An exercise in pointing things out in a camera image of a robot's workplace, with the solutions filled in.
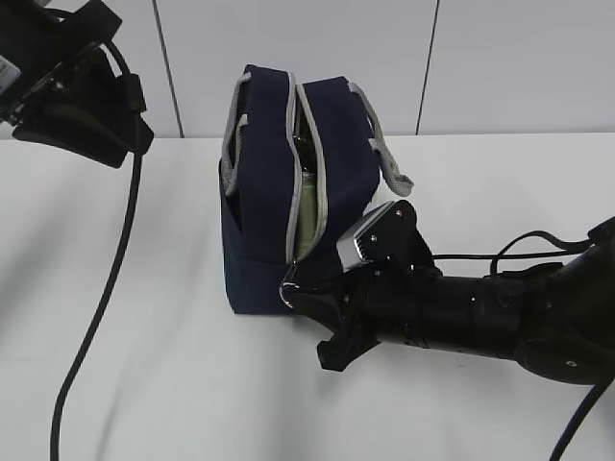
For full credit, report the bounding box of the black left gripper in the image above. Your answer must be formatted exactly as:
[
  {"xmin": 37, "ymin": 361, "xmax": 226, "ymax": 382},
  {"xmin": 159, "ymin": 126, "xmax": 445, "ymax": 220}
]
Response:
[{"xmin": 1, "ymin": 1, "xmax": 154, "ymax": 168}]

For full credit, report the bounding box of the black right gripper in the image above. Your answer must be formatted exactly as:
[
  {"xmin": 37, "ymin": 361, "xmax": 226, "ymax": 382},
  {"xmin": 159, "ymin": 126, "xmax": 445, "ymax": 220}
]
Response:
[{"xmin": 283, "ymin": 200, "xmax": 442, "ymax": 372}]

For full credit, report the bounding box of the green lid glass container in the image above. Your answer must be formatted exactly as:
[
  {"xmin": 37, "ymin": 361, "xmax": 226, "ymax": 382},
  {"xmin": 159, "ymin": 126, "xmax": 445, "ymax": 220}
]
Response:
[{"xmin": 295, "ymin": 172, "xmax": 318, "ymax": 259}]

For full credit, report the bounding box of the navy blue lunch bag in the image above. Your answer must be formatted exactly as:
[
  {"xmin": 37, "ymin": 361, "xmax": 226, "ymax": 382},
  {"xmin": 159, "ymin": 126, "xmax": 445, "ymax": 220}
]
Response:
[{"xmin": 219, "ymin": 64, "xmax": 413, "ymax": 316}]

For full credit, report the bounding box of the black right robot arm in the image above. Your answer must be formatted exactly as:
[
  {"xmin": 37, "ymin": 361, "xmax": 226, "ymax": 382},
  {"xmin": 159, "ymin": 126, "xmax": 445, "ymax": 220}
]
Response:
[{"xmin": 280, "ymin": 200, "xmax": 614, "ymax": 385}]

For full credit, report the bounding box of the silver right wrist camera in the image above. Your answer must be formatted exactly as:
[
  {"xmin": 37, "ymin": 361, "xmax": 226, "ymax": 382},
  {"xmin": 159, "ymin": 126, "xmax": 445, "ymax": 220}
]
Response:
[{"xmin": 336, "ymin": 202, "xmax": 401, "ymax": 273}]

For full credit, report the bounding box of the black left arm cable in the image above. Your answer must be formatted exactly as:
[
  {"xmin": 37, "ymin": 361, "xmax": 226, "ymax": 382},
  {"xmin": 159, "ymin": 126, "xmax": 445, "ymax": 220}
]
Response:
[{"xmin": 50, "ymin": 40, "xmax": 148, "ymax": 461}]

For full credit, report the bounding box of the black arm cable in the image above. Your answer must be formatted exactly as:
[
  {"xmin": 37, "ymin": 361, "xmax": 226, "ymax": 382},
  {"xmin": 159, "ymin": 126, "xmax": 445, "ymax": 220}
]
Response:
[
  {"xmin": 430, "ymin": 230, "xmax": 615, "ymax": 461},
  {"xmin": 50, "ymin": 40, "xmax": 148, "ymax": 461}
]

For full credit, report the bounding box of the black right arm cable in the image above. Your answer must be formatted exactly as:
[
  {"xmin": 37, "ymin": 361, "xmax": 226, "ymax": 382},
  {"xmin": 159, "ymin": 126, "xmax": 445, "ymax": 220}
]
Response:
[{"xmin": 430, "ymin": 230, "xmax": 615, "ymax": 461}]

